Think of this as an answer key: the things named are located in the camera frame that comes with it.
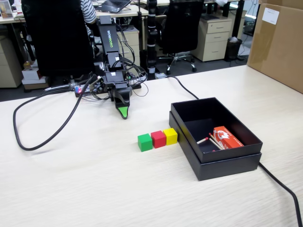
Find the black trash bin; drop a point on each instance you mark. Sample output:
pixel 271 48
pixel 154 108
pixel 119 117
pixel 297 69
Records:
pixel 233 49

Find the person in striped shirt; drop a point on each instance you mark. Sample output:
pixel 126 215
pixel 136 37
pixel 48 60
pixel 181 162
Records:
pixel 88 11

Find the stacked white boxes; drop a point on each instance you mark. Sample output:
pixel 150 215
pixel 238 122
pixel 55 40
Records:
pixel 32 75

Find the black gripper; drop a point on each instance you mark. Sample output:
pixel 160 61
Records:
pixel 114 78

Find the red tipped wooden match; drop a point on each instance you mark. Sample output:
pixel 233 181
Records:
pixel 216 141
pixel 202 141

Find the large black mesh office chair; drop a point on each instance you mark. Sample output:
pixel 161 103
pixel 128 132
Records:
pixel 59 37

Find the orange matchbox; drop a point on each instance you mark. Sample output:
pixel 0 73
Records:
pixel 230 140

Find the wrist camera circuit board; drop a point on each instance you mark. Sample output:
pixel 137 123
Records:
pixel 96 84

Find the controller board with red light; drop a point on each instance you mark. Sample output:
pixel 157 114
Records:
pixel 81 89

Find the black pole with white bands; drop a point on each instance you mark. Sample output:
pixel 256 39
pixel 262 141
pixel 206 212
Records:
pixel 151 42

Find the black office chair with castors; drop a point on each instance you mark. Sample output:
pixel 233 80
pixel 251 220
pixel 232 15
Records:
pixel 182 26

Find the small picture frame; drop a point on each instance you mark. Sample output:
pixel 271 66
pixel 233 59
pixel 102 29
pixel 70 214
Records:
pixel 6 9

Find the beige office desk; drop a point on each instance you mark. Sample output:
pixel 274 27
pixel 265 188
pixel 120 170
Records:
pixel 132 11

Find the green wooden cube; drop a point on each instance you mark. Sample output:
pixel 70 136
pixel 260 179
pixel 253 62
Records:
pixel 145 142

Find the black laptop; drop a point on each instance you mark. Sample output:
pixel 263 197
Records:
pixel 113 6

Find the yellow wooden cube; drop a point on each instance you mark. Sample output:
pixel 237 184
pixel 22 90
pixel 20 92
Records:
pixel 171 137

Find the red wooden cube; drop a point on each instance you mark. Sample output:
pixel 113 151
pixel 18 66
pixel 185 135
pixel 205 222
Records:
pixel 158 139

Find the large brown cardboard box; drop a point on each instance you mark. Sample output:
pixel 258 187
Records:
pixel 277 47

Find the beige three drawer cabinet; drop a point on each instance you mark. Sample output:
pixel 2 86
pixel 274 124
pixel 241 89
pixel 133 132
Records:
pixel 213 40

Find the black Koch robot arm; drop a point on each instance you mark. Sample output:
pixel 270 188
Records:
pixel 108 35

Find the beige side cabinet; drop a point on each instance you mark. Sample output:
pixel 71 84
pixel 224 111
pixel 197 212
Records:
pixel 9 66

